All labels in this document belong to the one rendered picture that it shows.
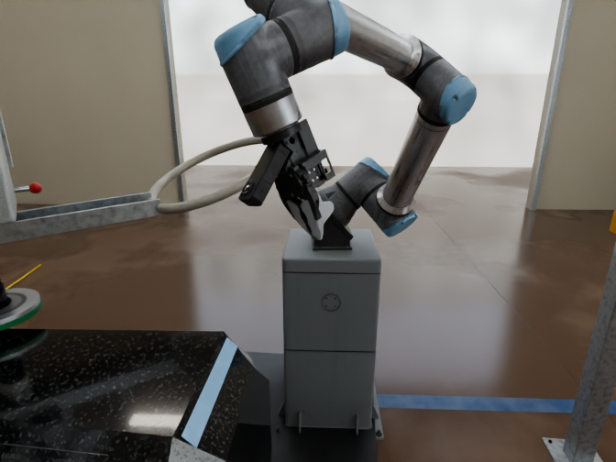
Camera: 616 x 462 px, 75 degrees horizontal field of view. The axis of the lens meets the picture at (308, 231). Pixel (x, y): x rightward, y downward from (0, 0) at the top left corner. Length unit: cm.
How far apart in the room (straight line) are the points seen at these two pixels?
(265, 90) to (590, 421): 182
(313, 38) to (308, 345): 135
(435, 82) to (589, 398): 138
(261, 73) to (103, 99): 560
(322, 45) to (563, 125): 570
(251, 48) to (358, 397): 160
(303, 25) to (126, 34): 543
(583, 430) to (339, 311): 108
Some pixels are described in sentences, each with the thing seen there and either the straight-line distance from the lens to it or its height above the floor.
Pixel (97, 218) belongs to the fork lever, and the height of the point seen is 114.
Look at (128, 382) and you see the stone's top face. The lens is 102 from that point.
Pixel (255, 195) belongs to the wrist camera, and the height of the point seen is 131.
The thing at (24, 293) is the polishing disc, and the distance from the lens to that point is 142.
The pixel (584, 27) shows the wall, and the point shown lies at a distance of 634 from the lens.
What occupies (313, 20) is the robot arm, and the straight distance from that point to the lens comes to 71.
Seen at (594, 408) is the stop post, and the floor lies 30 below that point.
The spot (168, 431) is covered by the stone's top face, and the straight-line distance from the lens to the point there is 88.
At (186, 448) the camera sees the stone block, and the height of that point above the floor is 84.
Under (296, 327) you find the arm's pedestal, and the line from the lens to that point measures 175.
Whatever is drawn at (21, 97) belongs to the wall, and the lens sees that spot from 680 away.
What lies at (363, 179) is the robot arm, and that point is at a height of 114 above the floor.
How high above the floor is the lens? 146
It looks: 18 degrees down
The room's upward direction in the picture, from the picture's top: straight up
